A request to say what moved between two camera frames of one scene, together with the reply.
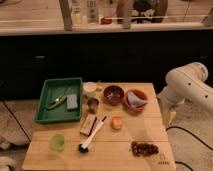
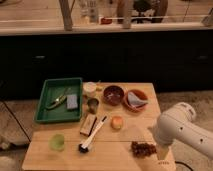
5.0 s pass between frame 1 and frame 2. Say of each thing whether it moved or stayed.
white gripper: moved
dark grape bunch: stayed
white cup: stayed
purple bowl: stayed
